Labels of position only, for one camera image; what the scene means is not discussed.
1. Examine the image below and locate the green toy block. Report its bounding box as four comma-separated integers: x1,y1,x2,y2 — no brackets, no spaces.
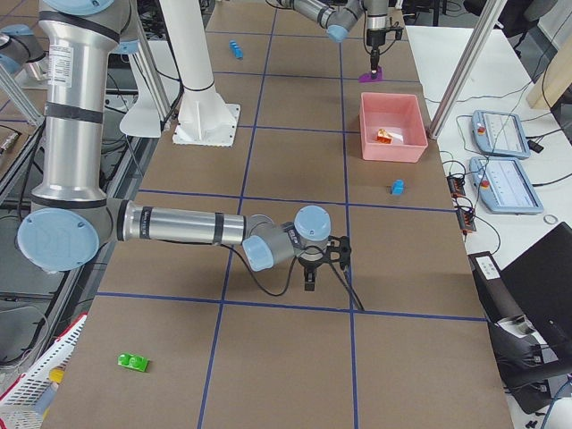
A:
117,353,149,373

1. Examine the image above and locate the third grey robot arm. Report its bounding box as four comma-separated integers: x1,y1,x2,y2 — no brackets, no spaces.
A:
1,24,49,90

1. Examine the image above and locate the orange connector board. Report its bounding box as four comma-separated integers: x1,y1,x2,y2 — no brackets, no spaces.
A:
456,206,476,235
447,174,466,198

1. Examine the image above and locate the orange sloped toy block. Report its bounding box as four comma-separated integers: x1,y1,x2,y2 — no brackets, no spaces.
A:
376,129,393,144

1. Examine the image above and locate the aluminium frame post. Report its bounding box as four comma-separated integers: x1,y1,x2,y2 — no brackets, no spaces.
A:
427,0,507,139

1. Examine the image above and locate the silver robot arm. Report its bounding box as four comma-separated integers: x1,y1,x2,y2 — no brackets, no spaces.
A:
242,1,403,290
17,1,345,272

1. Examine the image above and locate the black laptop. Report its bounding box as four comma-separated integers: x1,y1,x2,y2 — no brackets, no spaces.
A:
501,222,571,348

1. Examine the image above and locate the purple sloped toy block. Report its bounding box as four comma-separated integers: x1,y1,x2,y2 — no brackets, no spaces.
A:
358,66,383,83

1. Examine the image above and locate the upper orange connector board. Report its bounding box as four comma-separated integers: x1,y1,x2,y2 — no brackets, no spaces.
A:
447,174,466,198

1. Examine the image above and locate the white perforated basket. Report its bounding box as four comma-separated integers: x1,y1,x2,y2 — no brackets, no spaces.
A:
1,313,88,428

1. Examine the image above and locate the small blue toy block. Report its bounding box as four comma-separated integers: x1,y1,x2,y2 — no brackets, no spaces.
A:
391,180,405,196

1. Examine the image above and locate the lower orange connector board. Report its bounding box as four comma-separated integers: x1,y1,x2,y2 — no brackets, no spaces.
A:
456,206,476,235

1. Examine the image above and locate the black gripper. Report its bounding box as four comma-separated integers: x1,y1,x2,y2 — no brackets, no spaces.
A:
298,235,350,291
366,25,403,72

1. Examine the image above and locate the long blue toy block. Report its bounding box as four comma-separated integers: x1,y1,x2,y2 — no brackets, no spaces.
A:
229,39,244,60

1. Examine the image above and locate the black camera cable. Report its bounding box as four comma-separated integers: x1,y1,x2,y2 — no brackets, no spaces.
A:
228,240,366,312

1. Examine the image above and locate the lower teach pendant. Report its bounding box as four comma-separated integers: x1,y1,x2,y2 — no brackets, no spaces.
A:
469,156,543,215

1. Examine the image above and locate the upper teach pendant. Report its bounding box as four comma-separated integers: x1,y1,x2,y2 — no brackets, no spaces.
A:
471,110,530,159

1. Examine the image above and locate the pink plastic box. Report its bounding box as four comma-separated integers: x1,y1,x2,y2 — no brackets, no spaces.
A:
359,92,428,163

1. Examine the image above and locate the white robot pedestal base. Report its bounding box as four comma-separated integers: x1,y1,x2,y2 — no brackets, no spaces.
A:
160,0,240,147

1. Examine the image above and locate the teach pendant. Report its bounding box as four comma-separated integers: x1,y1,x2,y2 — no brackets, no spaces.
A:
471,110,530,159
469,156,543,215

